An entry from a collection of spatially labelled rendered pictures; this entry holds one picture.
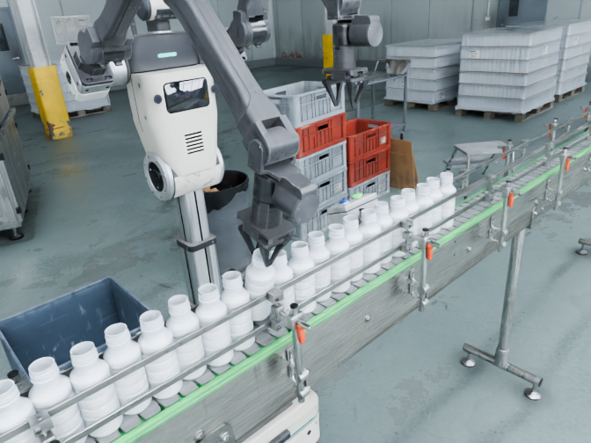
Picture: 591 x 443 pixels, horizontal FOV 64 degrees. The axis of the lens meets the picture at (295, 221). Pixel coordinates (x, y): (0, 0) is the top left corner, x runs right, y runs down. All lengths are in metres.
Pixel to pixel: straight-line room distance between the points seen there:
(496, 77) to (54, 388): 7.12
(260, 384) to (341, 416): 1.23
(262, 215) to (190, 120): 0.68
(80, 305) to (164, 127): 0.56
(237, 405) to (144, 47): 0.99
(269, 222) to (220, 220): 2.22
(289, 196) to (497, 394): 1.83
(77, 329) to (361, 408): 1.29
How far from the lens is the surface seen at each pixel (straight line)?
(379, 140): 4.30
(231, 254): 3.21
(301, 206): 0.77
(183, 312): 0.90
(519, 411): 2.40
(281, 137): 0.79
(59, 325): 1.52
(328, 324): 1.13
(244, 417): 1.07
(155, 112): 1.44
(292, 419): 1.92
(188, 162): 1.49
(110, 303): 1.55
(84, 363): 0.84
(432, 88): 8.12
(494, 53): 7.50
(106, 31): 1.23
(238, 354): 1.01
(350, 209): 1.35
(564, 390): 2.56
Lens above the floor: 1.63
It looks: 24 degrees down
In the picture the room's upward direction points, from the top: 4 degrees counter-clockwise
